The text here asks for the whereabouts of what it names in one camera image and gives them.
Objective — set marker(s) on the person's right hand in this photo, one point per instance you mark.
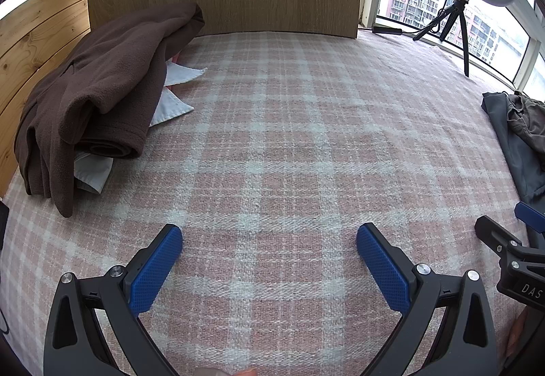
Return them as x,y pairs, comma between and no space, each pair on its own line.
516,335

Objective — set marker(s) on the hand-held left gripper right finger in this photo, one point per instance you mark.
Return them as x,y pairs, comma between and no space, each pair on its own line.
383,269

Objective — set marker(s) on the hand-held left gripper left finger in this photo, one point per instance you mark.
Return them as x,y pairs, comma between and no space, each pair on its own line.
157,269

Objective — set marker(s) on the white collared shirt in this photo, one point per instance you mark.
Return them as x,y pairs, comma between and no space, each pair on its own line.
174,107

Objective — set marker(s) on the pine wood board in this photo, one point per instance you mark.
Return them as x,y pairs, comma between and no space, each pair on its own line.
38,31

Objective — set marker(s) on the brown fleece garment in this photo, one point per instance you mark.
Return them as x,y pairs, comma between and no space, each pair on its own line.
106,73

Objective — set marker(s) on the grey garment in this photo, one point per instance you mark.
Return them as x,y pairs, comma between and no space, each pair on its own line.
511,146

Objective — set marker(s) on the black tripod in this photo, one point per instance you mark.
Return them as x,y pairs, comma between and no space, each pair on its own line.
462,31

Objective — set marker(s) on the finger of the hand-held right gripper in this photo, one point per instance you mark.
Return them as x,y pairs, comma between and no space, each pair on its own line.
530,216
491,231

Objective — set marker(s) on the pink garment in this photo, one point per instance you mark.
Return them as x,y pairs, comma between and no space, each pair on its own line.
175,58

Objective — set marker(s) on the pink plaid blanket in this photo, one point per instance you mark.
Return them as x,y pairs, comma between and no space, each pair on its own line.
276,125

